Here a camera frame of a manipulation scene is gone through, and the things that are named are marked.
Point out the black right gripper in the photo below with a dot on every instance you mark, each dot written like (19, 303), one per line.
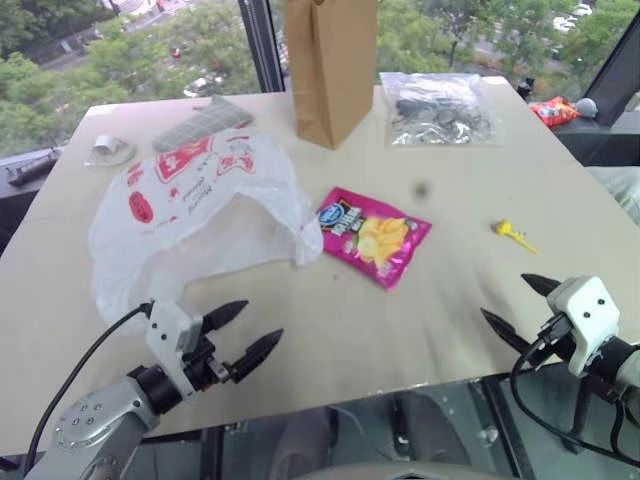
(550, 337)

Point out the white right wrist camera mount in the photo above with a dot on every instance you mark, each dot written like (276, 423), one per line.
(587, 320)

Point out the white tape roll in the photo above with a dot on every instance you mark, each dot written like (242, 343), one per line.
(107, 145)

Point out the red snack packet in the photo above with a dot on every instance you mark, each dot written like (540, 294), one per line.
(555, 112)

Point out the white red-printed plastic bag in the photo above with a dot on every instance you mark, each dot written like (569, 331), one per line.
(150, 225)

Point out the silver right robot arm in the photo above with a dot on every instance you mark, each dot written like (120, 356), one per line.
(622, 367)

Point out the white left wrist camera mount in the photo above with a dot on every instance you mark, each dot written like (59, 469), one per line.
(167, 335)

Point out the grey round object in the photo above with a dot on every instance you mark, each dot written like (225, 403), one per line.
(586, 107)

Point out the small black device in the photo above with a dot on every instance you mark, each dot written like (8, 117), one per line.
(526, 89)

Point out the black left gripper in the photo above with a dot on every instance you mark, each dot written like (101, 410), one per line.
(202, 367)

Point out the brown paper bag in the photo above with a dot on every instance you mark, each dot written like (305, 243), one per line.
(330, 75)

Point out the black long tool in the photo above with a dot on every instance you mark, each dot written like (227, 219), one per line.
(30, 170)

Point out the small yellow plastic piece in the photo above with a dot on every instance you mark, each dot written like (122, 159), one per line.
(505, 229)

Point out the pink potato chips packet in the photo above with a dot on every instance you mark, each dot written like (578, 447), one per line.
(372, 237)

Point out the grey patterned cloth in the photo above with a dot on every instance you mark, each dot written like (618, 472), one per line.
(210, 122)

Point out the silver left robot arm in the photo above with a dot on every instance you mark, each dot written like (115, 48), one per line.
(95, 425)

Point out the clear zip bag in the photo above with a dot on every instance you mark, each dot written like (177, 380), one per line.
(440, 112)

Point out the black window frame post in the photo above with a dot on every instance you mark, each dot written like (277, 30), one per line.
(260, 45)

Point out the black slanted window frame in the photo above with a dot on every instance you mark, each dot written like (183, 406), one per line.
(612, 85)

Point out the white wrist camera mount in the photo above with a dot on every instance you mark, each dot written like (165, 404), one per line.
(167, 335)
(587, 320)

